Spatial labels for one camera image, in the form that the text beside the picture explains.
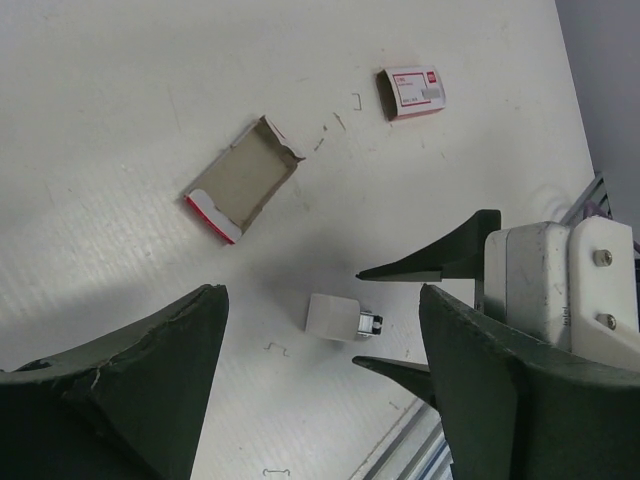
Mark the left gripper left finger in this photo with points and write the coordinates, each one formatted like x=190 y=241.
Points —
x=127 y=405

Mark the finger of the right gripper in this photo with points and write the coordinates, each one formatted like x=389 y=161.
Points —
x=415 y=378
x=457 y=255

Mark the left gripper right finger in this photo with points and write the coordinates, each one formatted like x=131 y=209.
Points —
x=514 y=407

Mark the white mini stapler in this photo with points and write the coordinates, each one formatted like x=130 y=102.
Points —
x=340 y=319

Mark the red white staple box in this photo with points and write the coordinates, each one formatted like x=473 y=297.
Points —
x=409 y=92

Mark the aluminium mounting rail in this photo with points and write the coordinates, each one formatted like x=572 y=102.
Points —
x=414 y=448

